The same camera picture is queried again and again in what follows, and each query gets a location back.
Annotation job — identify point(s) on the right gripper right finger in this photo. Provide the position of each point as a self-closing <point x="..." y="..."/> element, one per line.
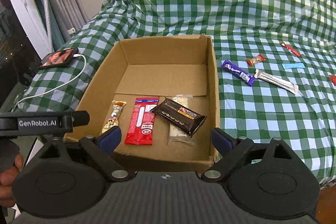
<point x="233" y="152"/>

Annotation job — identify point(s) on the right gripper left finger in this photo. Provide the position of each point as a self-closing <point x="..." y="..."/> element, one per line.
<point x="98" y="151"/>

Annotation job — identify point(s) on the yellow snack bar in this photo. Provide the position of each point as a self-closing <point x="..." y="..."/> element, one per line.
<point x="113" y="115"/>

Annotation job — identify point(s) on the red snack bar wrapper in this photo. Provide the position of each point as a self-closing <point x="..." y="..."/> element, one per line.
<point x="140" y="131"/>

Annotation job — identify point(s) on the black chocolate bar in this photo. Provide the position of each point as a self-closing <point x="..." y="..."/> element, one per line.
<point x="182" y="117"/>

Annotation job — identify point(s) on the clear rice cracker pack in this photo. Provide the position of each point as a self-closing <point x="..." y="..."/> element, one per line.
<point x="176" y="134"/>

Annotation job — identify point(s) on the purple chocolate bar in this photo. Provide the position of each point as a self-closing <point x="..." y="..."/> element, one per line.
<point x="238" y="72"/>

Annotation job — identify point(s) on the silver snack stick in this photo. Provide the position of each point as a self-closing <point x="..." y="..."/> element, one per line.
<point x="287" y="85"/>

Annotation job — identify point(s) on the small red-brown candy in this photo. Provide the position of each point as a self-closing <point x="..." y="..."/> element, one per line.
<point x="255" y="60"/>

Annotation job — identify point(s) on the blue stick packet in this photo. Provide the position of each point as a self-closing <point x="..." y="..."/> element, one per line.
<point x="293" y="65"/>

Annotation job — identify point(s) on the thin red stick packet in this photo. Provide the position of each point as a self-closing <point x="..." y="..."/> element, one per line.
<point x="290" y="49"/>

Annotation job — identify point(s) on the small red square packet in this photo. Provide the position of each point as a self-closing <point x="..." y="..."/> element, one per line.
<point x="333" y="79"/>

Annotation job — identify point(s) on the person's left hand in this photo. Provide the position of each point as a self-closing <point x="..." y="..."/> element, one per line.
<point x="7" y="179"/>

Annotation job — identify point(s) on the black smartphone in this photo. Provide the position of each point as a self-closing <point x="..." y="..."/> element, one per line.
<point x="58" y="59"/>

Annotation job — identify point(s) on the open cardboard box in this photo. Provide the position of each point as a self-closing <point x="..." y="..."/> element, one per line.
<point x="162" y="67"/>

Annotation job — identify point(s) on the grey curtain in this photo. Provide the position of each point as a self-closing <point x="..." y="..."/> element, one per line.
<point x="67" y="17"/>

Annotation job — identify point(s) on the green checkered sofa cover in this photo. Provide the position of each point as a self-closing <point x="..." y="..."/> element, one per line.
<point x="239" y="29"/>

